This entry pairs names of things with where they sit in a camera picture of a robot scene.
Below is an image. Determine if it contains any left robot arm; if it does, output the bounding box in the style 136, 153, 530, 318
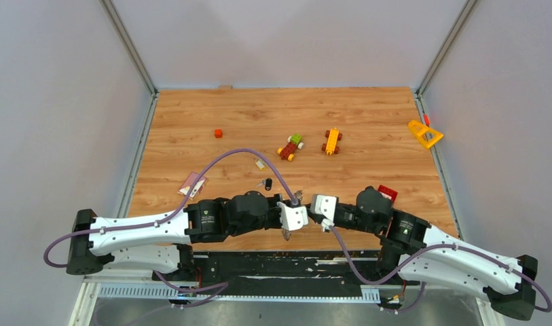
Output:
66, 191, 308, 280

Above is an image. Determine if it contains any key with black fob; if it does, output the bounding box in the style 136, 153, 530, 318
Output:
257, 178, 273, 191

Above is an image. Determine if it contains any red window brick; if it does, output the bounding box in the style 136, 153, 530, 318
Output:
378, 185, 398, 203

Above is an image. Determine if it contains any yellow brown toy brick car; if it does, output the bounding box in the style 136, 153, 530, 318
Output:
322, 128, 343, 156

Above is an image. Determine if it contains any red yellow toy brick car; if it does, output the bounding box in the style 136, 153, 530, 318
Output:
276, 133, 305, 162

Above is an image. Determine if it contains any red playing card deck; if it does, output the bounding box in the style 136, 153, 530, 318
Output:
177, 172, 208, 200

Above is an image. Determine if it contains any yellow triangular brick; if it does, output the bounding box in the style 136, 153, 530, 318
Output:
407, 120, 444, 150

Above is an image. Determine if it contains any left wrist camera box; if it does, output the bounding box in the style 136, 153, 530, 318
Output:
277, 202, 308, 232

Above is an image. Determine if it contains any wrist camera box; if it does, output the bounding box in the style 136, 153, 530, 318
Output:
277, 202, 308, 232
308, 194, 338, 232

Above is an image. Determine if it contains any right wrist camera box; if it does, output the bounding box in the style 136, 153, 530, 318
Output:
308, 194, 338, 232

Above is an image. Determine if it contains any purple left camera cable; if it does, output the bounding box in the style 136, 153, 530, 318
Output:
43, 148, 303, 311

